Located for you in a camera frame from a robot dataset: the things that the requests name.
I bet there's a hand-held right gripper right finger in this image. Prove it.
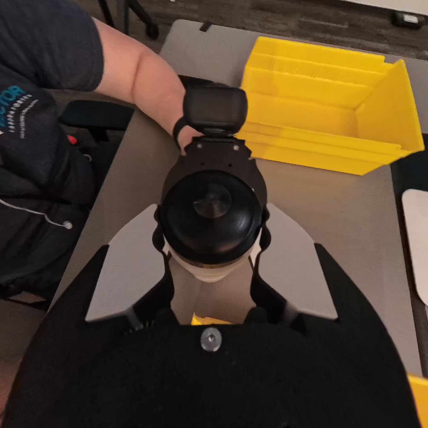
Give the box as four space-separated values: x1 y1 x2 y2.
249 203 338 324

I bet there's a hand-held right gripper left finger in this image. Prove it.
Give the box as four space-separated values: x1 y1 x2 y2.
84 203 175 323

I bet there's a white plastic bottle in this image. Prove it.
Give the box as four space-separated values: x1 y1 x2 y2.
167 247 259 283

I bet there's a black bottle lid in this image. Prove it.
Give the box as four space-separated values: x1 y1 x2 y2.
157 170 263 265

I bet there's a yellow plastic bin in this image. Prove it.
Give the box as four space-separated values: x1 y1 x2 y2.
190 312 428 428
234 36 425 176

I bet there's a person's left hand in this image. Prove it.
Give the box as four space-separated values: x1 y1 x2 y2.
157 92 203 156

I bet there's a black office chair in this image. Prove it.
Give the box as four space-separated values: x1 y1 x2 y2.
60 100 135 142

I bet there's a black chair base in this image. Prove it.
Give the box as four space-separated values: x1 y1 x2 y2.
97 0 160 39

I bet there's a white stand base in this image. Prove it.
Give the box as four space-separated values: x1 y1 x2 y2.
401 189 428 305

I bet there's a small black floor device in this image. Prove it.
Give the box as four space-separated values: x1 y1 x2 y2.
391 11 422 30

